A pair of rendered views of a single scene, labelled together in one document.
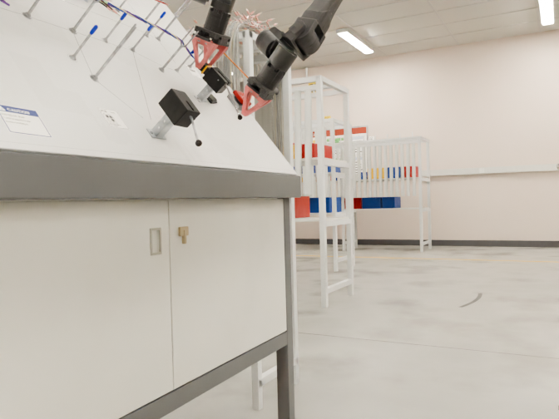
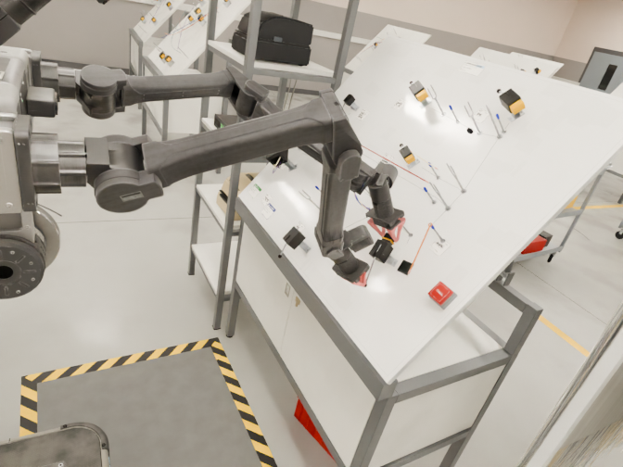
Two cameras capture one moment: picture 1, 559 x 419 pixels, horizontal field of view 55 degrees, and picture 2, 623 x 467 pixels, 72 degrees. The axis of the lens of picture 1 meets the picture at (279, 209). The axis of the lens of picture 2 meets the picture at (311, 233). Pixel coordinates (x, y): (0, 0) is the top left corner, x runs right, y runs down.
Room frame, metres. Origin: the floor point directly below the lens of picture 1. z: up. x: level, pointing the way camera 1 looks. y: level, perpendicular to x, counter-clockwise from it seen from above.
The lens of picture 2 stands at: (1.80, -0.97, 1.73)
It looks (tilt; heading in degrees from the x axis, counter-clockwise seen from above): 28 degrees down; 119
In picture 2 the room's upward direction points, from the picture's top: 13 degrees clockwise
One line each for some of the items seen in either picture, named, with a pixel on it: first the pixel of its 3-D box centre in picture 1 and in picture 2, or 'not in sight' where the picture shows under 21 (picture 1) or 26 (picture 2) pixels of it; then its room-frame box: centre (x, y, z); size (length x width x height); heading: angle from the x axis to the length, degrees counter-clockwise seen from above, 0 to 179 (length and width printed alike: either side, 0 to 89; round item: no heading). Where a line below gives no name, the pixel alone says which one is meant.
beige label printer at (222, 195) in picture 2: not in sight; (250, 195); (0.43, 0.71, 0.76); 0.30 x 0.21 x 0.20; 67
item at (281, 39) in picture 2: not in sight; (273, 36); (0.43, 0.72, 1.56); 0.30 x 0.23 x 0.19; 66
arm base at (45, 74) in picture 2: not in sight; (55, 82); (0.74, -0.43, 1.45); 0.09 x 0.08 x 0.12; 152
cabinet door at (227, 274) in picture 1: (236, 277); (321, 368); (1.36, 0.11, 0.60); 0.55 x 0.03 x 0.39; 154
